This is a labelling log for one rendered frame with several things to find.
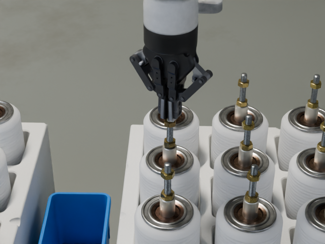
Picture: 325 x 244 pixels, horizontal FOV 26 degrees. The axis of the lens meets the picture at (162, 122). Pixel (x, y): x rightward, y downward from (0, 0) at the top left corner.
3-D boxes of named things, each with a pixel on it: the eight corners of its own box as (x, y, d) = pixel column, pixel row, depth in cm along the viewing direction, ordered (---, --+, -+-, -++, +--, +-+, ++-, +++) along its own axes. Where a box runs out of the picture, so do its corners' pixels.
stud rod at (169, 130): (166, 150, 110) (167, 110, 106) (172, 150, 110) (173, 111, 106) (166, 154, 109) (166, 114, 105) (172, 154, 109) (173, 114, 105)
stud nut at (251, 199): (255, 204, 98) (256, 200, 97) (243, 201, 98) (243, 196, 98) (258, 195, 99) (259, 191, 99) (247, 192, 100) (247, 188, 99)
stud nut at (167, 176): (170, 181, 96) (170, 176, 96) (159, 178, 97) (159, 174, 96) (175, 173, 98) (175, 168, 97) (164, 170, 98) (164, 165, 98)
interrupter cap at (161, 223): (183, 238, 97) (183, 234, 97) (132, 224, 99) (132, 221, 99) (200, 203, 103) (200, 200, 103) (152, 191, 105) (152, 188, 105)
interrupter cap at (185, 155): (178, 183, 107) (178, 180, 106) (136, 167, 110) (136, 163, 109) (201, 157, 112) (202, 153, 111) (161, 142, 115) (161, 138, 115)
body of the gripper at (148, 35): (129, 21, 95) (131, 80, 101) (184, 37, 92) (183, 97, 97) (158, 0, 100) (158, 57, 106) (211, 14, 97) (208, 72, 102)
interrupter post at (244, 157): (235, 160, 111) (236, 143, 109) (249, 158, 112) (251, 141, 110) (239, 169, 109) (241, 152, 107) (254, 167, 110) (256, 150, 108)
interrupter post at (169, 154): (172, 168, 109) (172, 152, 108) (159, 163, 110) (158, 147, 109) (180, 160, 111) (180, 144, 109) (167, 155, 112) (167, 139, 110)
